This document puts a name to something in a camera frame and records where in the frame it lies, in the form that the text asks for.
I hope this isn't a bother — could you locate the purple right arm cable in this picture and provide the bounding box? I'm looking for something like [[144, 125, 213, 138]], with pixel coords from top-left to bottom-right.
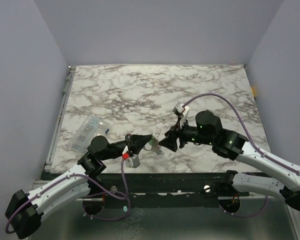
[[182, 92, 300, 218]]

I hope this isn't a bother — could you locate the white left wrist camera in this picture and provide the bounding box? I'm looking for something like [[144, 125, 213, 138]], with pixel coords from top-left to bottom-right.
[[122, 153, 141, 169]]

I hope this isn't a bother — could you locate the wire keyring with keys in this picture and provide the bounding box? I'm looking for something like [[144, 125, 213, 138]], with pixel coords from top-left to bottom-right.
[[142, 136, 163, 155]]

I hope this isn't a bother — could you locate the clear plastic compartment box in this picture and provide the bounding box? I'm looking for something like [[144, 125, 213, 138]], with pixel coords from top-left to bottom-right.
[[67, 115, 110, 154]]

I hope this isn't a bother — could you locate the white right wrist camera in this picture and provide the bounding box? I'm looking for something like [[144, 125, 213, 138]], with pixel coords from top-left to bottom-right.
[[172, 102, 190, 129]]

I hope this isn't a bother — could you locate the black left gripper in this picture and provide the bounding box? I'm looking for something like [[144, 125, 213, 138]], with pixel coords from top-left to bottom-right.
[[100, 133, 152, 161]]

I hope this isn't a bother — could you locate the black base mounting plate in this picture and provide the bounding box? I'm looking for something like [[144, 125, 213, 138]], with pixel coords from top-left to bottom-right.
[[76, 173, 249, 211]]

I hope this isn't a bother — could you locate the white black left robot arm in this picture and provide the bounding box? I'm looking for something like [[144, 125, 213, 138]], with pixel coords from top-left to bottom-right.
[[5, 134, 153, 240]]

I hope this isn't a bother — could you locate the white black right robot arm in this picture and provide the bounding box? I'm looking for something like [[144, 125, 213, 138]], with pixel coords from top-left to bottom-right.
[[159, 110, 300, 212]]

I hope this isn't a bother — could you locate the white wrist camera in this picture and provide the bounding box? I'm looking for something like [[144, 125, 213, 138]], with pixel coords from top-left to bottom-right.
[[172, 102, 190, 129], [122, 153, 141, 169]]

